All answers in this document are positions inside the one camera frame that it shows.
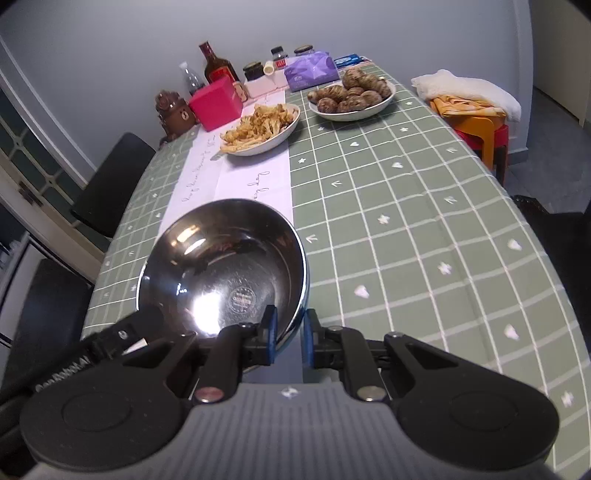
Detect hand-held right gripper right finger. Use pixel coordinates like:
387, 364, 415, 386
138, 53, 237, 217
302, 308, 462, 403

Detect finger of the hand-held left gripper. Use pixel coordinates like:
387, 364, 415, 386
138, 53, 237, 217
90, 305, 167, 361

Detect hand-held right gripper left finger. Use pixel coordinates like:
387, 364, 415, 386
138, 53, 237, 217
122, 305, 279, 406

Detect steel bowl with blue outside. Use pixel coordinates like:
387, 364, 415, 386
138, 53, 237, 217
136, 198, 309, 374

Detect black chair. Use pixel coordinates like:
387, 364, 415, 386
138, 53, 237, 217
0, 258, 93, 384
512, 194, 591, 333
70, 133, 157, 238

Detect green checked tablecloth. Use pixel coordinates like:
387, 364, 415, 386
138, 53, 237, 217
81, 62, 580, 444

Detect white plate of fried food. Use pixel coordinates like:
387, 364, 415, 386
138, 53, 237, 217
219, 104, 302, 157

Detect white glass-pane cabinet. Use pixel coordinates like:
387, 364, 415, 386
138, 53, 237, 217
0, 34, 105, 352

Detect pile of fried food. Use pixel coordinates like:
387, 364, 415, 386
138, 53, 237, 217
221, 104, 298, 153

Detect brown bear-shaped bottle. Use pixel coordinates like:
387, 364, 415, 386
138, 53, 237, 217
154, 90, 197, 141

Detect white plate of taro roots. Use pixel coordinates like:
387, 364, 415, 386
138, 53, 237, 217
308, 78, 397, 122

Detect pink box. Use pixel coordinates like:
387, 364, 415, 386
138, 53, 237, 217
188, 76, 244, 132

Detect white condiment holder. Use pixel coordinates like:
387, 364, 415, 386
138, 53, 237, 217
244, 69, 288, 99

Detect pile of taro roots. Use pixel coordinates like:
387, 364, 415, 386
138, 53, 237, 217
309, 68, 393, 114

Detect glass carafe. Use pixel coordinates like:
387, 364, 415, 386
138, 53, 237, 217
178, 62, 208, 99

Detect purple tissue pack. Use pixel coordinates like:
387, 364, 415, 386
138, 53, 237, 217
283, 52, 334, 92

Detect liquor bottle with red label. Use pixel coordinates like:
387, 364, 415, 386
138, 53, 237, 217
198, 41, 241, 86

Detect orange plastic stool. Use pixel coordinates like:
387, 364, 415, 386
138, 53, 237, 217
445, 113, 509, 178

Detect yellow cloth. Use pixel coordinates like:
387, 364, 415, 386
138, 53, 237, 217
429, 95, 506, 119

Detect red plastic stool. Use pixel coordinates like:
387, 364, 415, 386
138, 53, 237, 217
455, 124, 511, 151

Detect white cloth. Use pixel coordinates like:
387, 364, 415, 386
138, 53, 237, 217
411, 69, 522, 121

